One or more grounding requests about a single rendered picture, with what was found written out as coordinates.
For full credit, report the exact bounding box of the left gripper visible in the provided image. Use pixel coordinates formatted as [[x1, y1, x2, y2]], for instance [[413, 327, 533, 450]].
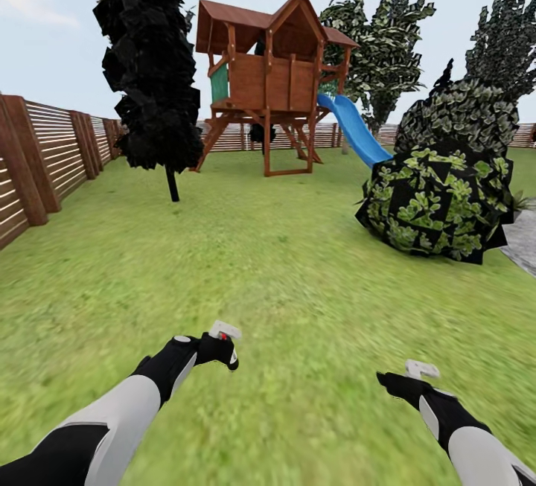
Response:
[[202, 332, 235, 365]]

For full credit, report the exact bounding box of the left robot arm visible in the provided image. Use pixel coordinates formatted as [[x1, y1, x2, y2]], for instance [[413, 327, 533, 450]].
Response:
[[0, 320, 243, 486]]

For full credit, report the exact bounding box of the pot plant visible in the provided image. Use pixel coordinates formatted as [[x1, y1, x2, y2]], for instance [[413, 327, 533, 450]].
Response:
[[513, 191, 532, 220]]

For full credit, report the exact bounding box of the insectifuge atomizer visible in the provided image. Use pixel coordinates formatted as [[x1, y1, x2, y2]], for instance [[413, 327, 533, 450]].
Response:
[[227, 349, 239, 371]]

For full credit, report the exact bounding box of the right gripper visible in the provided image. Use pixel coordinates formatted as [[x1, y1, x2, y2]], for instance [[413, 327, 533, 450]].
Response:
[[377, 372, 429, 404]]

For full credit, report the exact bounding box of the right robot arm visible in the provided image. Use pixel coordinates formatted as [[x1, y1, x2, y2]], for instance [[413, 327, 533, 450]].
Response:
[[377, 359, 536, 486]]

